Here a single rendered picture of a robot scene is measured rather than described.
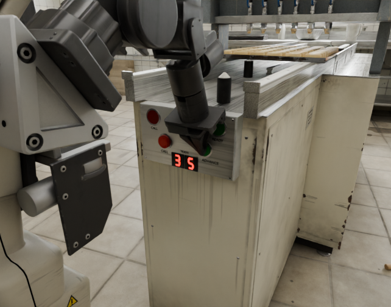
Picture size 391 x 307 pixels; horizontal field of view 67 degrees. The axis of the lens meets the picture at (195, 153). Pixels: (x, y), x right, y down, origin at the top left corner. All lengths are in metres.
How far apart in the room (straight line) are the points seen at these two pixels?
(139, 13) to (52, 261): 0.39
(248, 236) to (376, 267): 1.01
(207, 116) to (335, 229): 1.05
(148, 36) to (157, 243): 0.66
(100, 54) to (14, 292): 0.36
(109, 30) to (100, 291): 1.19
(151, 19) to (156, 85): 0.41
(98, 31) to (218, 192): 0.47
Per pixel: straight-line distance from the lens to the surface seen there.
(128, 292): 1.37
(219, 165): 0.63
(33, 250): 0.56
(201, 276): 0.88
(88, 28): 0.32
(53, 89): 0.30
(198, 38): 0.48
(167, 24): 0.39
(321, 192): 1.40
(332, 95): 1.26
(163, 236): 0.87
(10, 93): 0.29
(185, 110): 0.52
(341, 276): 1.54
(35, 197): 0.47
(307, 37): 4.02
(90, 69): 0.28
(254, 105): 0.56
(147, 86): 0.73
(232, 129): 0.59
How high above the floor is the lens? 0.99
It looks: 23 degrees down
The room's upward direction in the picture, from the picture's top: straight up
